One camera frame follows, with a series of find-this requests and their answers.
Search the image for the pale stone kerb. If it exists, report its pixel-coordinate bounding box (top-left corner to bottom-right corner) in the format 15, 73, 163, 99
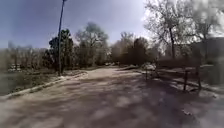
0, 71, 88, 100

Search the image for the grass verge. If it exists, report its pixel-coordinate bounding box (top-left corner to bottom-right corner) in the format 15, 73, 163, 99
0, 68, 84, 97

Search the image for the dark building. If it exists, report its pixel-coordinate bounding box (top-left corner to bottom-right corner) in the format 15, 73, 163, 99
186, 36, 224, 68

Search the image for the tall lamp pole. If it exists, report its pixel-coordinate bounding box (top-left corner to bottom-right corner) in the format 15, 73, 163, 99
57, 0, 68, 77

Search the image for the large bare tree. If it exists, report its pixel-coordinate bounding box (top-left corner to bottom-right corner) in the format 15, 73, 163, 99
143, 0, 224, 63

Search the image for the grey asphalt path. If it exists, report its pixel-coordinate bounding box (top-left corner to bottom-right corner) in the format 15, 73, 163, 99
0, 65, 224, 128

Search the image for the row of trees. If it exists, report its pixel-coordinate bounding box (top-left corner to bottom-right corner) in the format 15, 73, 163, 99
0, 22, 161, 72

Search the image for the low wooden post fence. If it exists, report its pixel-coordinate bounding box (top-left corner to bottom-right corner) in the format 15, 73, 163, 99
143, 64, 204, 92

